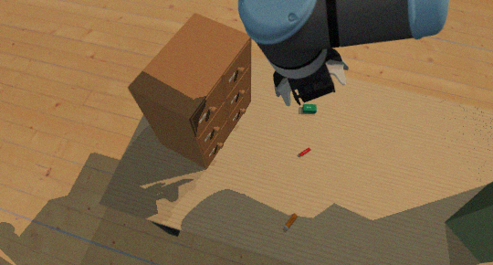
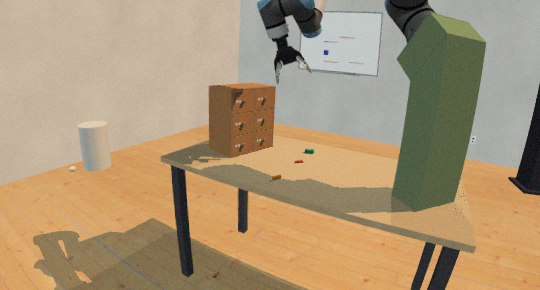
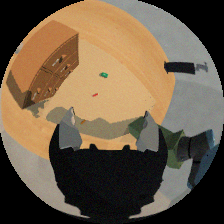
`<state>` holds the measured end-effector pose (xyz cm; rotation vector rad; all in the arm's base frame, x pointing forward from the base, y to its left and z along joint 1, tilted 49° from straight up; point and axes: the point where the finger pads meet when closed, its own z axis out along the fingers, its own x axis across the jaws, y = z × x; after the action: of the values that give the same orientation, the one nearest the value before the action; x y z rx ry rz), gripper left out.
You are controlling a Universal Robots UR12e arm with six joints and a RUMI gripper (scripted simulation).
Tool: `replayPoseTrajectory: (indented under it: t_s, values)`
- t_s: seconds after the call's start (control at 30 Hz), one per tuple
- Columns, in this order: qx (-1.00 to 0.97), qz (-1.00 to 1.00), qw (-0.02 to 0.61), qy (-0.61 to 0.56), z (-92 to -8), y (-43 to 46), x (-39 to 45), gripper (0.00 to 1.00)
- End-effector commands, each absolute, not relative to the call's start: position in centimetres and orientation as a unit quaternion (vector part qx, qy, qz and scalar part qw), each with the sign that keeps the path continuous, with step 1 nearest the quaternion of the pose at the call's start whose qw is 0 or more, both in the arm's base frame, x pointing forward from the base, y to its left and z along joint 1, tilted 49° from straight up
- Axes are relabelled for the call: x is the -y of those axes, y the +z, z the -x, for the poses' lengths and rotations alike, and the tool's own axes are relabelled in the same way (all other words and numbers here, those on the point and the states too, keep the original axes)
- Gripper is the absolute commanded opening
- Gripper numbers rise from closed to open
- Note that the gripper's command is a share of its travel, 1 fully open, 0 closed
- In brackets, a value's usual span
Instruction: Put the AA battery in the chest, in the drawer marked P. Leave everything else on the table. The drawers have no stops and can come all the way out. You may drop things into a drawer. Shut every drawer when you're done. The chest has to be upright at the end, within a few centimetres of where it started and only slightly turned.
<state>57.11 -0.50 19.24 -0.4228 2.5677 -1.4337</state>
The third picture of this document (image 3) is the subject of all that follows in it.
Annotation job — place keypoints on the brown wooden chest of drawers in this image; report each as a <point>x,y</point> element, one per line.
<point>32,57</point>

